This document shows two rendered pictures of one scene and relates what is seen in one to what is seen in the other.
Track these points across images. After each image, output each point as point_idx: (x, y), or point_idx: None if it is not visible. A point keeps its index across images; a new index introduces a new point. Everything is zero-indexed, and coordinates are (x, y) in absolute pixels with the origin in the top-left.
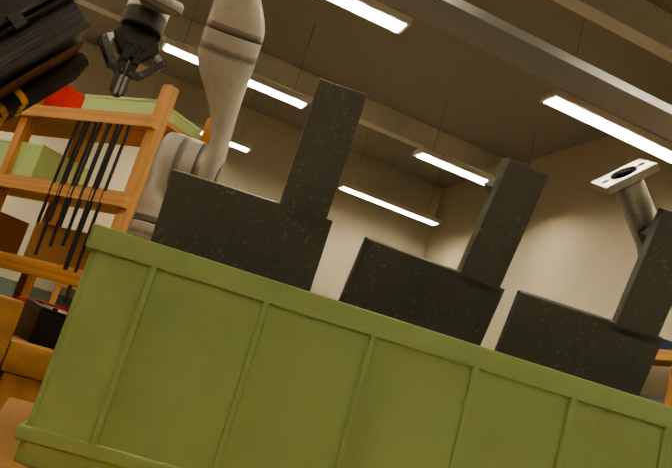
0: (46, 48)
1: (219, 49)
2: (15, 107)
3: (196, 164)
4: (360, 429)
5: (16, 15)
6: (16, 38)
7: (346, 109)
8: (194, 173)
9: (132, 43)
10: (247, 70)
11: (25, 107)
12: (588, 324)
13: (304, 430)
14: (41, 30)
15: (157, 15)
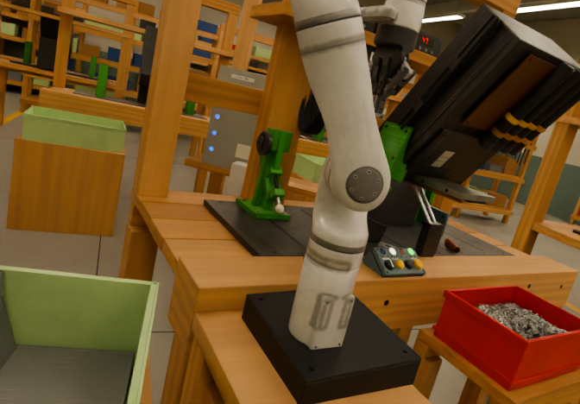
0: (482, 76)
1: (299, 51)
2: (507, 127)
3: (329, 174)
4: None
5: (451, 59)
6: (461, 77)
7: None
8: (329, 184)
9: (377, 63)
10: (324, 59)
11: (538, 123)
12: None
13: None
14: (478, 62)
15: (387, 27)
